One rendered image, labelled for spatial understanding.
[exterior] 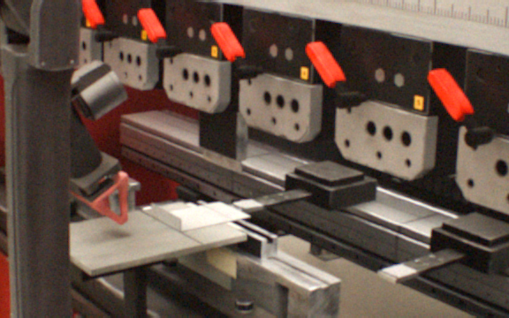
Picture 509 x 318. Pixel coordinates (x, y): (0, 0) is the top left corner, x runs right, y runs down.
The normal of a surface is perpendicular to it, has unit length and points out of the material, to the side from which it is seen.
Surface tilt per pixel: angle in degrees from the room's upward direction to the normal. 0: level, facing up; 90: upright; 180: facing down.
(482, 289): 90
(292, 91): 90
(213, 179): 90
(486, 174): 90
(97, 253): 0
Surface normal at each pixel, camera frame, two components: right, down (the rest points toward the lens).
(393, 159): -0.79, 0.14
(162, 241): 0.03, -0.96
